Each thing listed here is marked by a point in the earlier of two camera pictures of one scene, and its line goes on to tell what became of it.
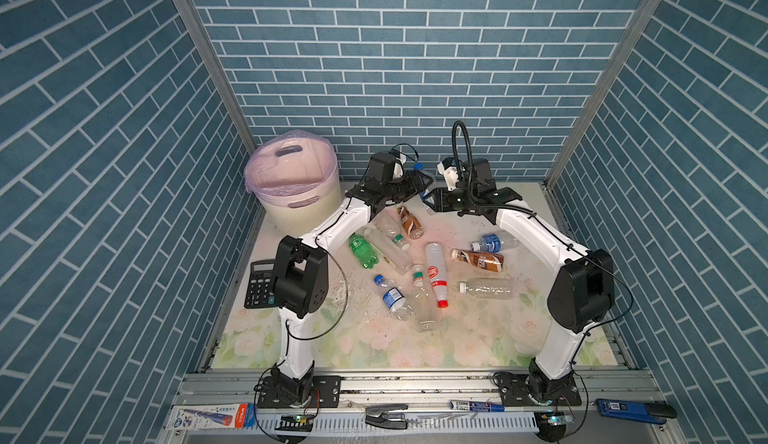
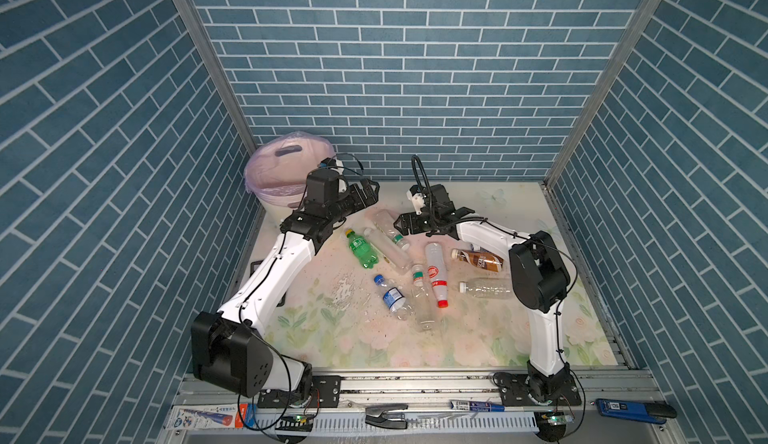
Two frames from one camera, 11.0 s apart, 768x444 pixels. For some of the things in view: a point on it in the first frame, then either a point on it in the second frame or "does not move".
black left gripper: (412, 185) to (369, 198)
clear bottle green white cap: (425, 308) does not move
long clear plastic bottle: (389, 251) does not move
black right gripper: (440, 200) to (412, 223)
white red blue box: (211, 416) does not move
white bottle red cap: (437, 272) does not move
